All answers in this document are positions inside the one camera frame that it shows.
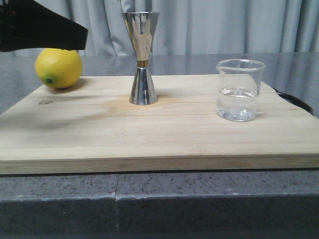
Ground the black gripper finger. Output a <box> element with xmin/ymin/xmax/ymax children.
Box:
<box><xmin>0</xmin><ymin>0</ymin><xmax>88</xmax><ymax>52</ymax></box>

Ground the steel double jigger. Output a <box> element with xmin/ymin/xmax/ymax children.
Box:
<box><xmin>123</xmin><ymin>12</ymin><xmax>159</xmax><ymax>106</ymax></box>

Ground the small glass beaker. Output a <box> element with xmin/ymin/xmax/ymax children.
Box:
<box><xmin>216</xmin><ymin>59</ymin><xmax>266</xmax><ymax>122</ymax></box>

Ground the yellow lemon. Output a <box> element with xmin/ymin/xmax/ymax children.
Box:
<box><xmin>34</xmin><ymin>48</ymin><xmax>82</xmax><ymax>89</ymax></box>

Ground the wooden cutting board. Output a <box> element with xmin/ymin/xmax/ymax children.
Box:
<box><xmin>0</xmin><ymin>75</ymin><xmax>319</xmax><ymax>174</ymax></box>

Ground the grey curtain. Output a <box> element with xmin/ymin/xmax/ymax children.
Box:
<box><xmin>30</xmin><ymin>0</ymin><xmax>319</xmax><ymax>57</ymax></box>

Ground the black board strap handle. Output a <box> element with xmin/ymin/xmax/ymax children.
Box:
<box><xmin>273</xmin><ymin>88</ymin><xmax>314</xmax><ymax>116</ymax></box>

